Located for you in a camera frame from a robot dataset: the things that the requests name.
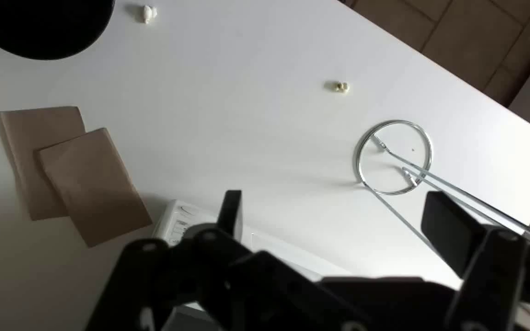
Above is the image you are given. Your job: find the metal wire paper towel holder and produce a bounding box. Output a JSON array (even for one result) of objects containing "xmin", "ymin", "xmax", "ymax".
[{"xmin": 352, "ymin": 116, "xmax": 530, "ymax": 254}]

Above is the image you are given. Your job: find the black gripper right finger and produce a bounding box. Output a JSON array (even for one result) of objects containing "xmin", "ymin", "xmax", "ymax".
[{"xmin": 420, "ymin": 189, "xmax": 530, "ymax": 331}]

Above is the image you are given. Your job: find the black round bowl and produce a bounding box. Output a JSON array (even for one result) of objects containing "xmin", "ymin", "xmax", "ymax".
[{"xmin": 0, "ymin": 0, "xmax": 117, "ymax": 62}]

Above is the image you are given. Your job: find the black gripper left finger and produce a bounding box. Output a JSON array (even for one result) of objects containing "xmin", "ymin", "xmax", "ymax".
[{"xmin": 87, "ymin": 189, "xmax": 341, "ymax": 331}]

